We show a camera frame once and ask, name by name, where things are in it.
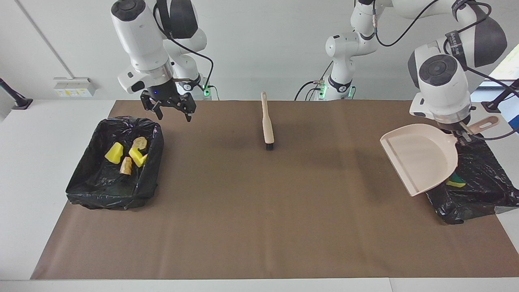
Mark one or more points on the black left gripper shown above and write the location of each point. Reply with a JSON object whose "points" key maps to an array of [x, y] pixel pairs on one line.
{"points": [[454, 126]]}

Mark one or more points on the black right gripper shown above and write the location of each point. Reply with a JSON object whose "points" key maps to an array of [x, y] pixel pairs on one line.
{"points": [[164, 95]]}

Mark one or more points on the plain yellow sponge piece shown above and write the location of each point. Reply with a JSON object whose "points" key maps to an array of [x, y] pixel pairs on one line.
{"points": [[456, 182]]}

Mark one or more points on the orange striped bread toy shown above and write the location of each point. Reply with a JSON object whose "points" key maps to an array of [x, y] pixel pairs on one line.
{"points": [[126, 166], [140, 142]]}

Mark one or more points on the pale pink plastic dustpan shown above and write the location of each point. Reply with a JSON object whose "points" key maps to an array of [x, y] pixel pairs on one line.
{"points": [[421, 158]]}

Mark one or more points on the yellow green notched sponge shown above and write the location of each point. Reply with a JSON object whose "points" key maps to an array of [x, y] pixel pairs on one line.
{"points": [[137, 156]]}

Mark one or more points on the yellow green sponge piece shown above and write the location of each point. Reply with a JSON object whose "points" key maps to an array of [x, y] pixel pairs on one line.
{"points": [[114, 153]]}

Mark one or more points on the beige hand brush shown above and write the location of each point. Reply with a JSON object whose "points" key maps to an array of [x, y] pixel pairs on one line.
{"points": [[267, 125]]}

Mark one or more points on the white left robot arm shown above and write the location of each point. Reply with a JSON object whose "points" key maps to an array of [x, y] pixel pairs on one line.
{"points": [[442, 81]]}

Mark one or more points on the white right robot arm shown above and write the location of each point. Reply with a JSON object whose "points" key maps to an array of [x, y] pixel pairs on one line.
{"points": [[138, 36]]}

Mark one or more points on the black bag-lined bin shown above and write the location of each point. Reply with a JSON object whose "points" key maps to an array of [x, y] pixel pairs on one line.
{"points": [[101, 190], [482, 190]]}

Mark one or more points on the black clamp stand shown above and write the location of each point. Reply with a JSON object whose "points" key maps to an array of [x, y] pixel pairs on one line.
{"points": [[20, 102], [492, 106]]}

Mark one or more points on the bright window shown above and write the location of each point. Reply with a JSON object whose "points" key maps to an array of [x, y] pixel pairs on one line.
{"points": [[511, 65]]}

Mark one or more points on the brown paper table mat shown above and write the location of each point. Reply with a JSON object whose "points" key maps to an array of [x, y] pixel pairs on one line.
{"points": [[259, 251]]}

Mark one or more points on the white wall power strip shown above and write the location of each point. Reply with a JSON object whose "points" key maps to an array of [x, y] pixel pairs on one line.
{"points": [[75, 87]]}

